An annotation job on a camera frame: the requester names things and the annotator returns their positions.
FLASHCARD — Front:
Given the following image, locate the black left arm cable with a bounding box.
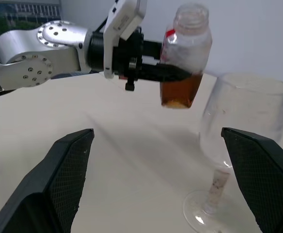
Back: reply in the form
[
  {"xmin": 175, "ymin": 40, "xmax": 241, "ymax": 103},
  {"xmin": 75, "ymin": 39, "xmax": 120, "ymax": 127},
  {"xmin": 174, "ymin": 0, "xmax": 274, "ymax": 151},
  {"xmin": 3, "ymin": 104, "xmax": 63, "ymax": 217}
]
[{"xmin": 93, "ymin": 15, "xmax": 110, "ymax": 33}]

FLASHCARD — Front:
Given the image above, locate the plastic bottle with red liquid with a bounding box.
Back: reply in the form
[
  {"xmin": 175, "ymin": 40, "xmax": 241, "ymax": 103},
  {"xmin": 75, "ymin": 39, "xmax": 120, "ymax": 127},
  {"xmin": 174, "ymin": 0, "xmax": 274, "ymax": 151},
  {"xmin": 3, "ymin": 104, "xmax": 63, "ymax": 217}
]
[{"xmin": 159, "ymin": 2, "xmax": 213, "ymax": 110}]

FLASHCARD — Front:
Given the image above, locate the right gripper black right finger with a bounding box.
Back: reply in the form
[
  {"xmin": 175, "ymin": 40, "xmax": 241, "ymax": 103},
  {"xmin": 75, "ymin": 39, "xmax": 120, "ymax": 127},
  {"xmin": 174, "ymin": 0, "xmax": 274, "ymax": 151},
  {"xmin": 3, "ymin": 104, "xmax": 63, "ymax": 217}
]
[{"xmin": 220, "ymin": 127, "xmax": 283, "ymax": 233}]

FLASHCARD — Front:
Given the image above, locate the clear plastic wine glass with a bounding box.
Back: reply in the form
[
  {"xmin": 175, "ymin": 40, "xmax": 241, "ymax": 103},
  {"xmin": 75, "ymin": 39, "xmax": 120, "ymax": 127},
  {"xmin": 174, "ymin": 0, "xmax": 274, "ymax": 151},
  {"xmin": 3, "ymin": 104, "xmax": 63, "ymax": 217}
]
[{"xmin": 183, "ymin": 72, "xmax": 283, "ymax": 233}]

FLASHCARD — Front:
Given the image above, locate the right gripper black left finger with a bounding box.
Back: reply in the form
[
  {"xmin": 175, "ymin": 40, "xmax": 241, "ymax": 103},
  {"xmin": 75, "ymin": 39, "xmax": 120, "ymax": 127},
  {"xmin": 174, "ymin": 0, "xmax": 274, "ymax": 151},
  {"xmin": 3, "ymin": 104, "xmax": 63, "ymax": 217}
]
[{"xmin": 0, "ymin": 128, "xmax": 95, "ymax": 233}]

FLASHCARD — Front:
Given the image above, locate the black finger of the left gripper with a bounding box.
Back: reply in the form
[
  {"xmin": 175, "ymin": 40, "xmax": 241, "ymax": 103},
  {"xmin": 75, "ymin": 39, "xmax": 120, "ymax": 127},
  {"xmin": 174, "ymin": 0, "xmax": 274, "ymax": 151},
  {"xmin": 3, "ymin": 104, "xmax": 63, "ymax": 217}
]
[
  {"xmin": 143, "ymin": 39, "xmax": 166, "ymax": 61},
  {"xmin": 141, "ymin": 63, "xmax": 193, "ymax": 83}
]

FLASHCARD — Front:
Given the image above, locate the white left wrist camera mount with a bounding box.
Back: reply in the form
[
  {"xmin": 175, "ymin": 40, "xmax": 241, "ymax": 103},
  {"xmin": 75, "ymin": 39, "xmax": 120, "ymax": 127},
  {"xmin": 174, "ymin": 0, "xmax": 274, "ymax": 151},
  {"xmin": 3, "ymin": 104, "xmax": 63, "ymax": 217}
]
[{"xmin": 103, "ymin": 0, "xmax": 148, "ymax": 79}]

